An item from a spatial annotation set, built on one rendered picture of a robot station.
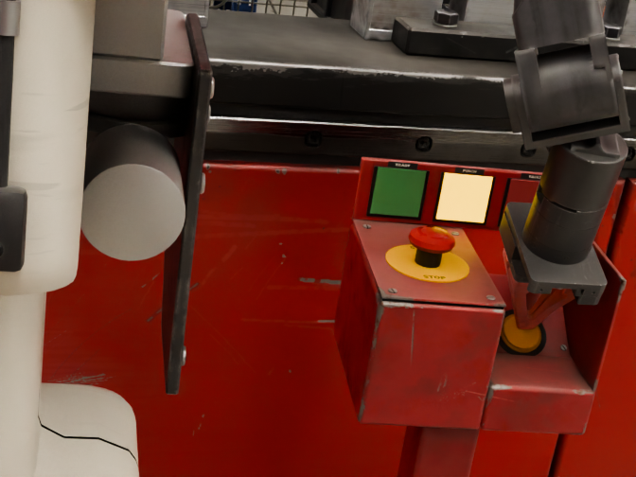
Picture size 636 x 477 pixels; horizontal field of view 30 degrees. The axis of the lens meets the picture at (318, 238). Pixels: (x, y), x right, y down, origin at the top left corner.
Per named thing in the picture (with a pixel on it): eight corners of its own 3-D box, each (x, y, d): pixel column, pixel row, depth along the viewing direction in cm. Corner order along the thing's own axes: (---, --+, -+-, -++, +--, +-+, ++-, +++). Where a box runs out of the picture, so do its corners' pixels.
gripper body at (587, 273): (571, 221, 105) (595, 154, 100) (602, 302, 97) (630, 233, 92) (500, 218, 103) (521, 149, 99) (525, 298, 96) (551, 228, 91)
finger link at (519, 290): (548, 291, 109) (577, 213, 104) (567, 347, 104) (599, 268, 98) (477, 288, 108) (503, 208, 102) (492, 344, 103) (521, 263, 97)
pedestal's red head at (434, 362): (357, 425, 98) (393, 227, 91) (331, 332, 113) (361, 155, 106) (585, 437, 102) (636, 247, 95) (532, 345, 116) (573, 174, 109)
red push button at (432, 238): (407, 278, 99) (415, 239, 98) (398, 257, 103) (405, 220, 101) (453, 282, 100) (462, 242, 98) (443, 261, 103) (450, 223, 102)
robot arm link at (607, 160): (563, 145, 89) (637, 157, 90) (556, 96, 95) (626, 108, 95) (538, 216, 94) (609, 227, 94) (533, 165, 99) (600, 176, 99)
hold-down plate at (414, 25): (405, 55, 127) (410, 27, 126) (389, 42, 131) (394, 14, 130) (651, 73, 135) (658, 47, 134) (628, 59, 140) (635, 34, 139)
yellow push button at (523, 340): (495, 360, 106) (503, 349, 104) (491, 322, 108) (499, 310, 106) (536, 362, 106) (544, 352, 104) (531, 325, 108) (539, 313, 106)
